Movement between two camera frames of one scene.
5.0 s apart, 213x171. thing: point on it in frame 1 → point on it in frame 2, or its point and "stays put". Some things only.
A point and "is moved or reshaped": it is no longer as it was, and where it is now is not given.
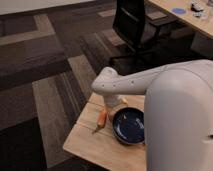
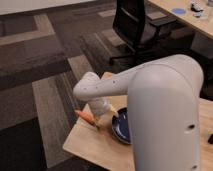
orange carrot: [101, 120] is moved or reshaped
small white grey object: [196, 6] stays put
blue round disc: [179, 11] stays put
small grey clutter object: [198, 14] stays put
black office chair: [142, 31] stays put
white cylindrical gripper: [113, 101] → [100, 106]
